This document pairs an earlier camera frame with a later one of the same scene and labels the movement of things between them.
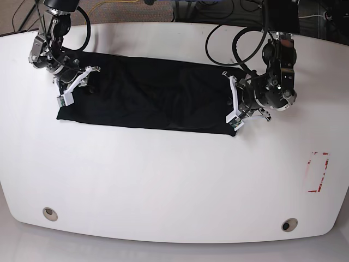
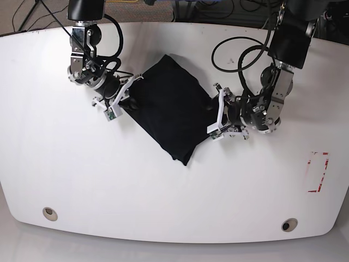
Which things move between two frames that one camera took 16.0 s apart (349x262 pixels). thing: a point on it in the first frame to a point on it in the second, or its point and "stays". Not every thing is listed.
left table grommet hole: [49, 214] stays
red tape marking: [320, 185] stays
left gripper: [65, 78] to [112, 86]
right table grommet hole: [289, 225] stays
